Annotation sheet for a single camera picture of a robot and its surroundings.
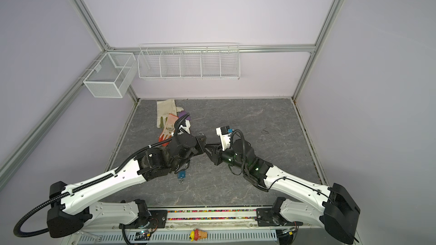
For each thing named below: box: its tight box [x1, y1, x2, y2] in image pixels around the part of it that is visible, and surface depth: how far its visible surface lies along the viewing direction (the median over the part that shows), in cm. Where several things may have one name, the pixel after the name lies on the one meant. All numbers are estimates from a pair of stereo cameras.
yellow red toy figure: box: [189, 228, 208, 242], surface depth 69 cm
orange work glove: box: [158, 113, 179, 147], surface depth 104 cm
